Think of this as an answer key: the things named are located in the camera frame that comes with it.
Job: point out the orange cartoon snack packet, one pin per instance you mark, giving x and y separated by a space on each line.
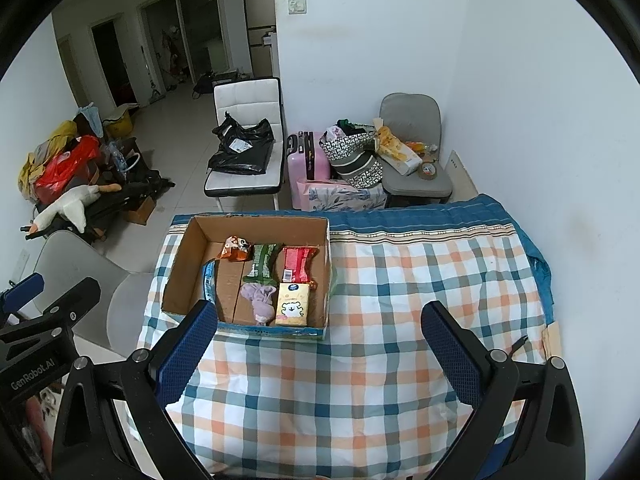
235 249

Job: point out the cardboard pieces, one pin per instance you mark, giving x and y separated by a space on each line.
552 340

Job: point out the red snack packet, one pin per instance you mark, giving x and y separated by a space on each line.
295 265

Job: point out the blue bed sheet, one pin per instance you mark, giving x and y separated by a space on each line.
542 280

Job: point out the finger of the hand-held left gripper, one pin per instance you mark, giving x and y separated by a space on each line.
75 305
22 292

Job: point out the glass sliding door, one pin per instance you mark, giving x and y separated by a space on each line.
200 25

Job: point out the grey cushioned chair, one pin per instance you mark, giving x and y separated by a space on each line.
410 110

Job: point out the pink suitcase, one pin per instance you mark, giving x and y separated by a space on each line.
300 170

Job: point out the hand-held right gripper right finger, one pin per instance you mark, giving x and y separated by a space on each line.
450 355

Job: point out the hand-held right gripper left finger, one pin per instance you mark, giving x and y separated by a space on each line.
185 350

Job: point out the white chair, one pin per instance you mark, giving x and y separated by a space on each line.
245 95

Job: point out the yellow bin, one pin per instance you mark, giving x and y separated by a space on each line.
120 125

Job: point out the yellow tissue pack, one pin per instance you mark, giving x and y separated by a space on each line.
292 307

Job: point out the small cardboard box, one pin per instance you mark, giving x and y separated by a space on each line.
140 212

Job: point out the pink floral package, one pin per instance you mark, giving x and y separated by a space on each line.
335 195

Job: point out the white and yellow package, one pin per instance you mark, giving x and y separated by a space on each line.
400 160

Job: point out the white goose plush toy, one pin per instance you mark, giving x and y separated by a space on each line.
70 207

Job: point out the black plastic bag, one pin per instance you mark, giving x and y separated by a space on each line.
240 160

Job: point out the white perforated panel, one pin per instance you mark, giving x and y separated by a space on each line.
460 175

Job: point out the light blue cloth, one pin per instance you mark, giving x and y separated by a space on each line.
91 117

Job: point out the patterned tote bag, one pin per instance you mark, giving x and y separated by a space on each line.
350 147

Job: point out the blue packet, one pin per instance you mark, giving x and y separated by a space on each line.
209 282

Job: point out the yellow cloth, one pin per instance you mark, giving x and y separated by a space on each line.
65 129

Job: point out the orange bottle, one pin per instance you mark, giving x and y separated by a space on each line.
417 146

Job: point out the green snack packet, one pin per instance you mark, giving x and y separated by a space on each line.
262 262

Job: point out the plaid blanket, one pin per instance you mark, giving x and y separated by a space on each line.
350 385

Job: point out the brown tape roll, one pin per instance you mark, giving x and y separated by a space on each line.
422 172

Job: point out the red plastic bag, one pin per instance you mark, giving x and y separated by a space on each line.
65 167

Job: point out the white light switch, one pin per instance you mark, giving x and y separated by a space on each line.
297 6

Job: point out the black floor bag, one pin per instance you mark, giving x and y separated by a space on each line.
202 85

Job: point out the grey plastic chair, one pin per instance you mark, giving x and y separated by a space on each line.
90 260

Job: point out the purple socks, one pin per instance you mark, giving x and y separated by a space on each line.
260 302

